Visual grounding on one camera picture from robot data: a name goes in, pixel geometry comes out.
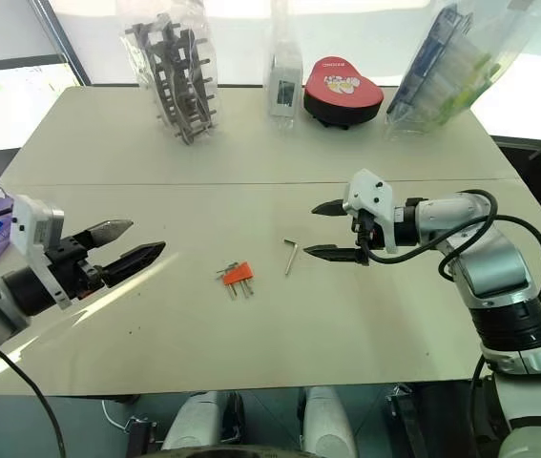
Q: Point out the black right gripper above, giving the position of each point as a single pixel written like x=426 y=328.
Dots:
x=369 y=231

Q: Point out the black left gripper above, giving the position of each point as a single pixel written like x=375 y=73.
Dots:
x=72 y=267

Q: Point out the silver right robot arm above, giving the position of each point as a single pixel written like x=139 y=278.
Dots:
x=489 y=257

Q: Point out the single silver hex key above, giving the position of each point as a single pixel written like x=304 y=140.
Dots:
x=290 y=260

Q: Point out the orange electronic component with leads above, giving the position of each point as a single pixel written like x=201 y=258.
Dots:
x=239 y=273

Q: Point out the orange hex key set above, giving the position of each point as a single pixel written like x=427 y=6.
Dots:
x=246 y=291

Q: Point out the red heart-shaped box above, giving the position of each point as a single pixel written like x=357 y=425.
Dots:
x=341 y=90

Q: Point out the clear bag with grey box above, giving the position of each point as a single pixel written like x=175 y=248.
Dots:
x=284 y=86

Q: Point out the bag of grey track pieces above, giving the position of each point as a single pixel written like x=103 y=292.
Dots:
x=179 y=81

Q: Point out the clear bag with blue tray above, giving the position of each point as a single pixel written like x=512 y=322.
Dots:
x=442 y=81

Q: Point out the white rounded leg cover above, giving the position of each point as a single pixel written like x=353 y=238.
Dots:
x=193 y=420
x=327 y=420

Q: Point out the black table clamp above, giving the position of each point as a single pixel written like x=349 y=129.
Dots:
x=403 y=420
x=141 y=436

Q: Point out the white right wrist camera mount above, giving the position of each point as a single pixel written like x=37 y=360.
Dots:
x=370 y=191

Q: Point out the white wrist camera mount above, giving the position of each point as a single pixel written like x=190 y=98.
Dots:
x=370 y=191
x=36 y=219

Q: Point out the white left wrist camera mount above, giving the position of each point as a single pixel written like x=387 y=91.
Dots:
x=36 y=219

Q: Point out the dark slanted frame bar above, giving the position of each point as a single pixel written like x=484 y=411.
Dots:
x=62 y=45

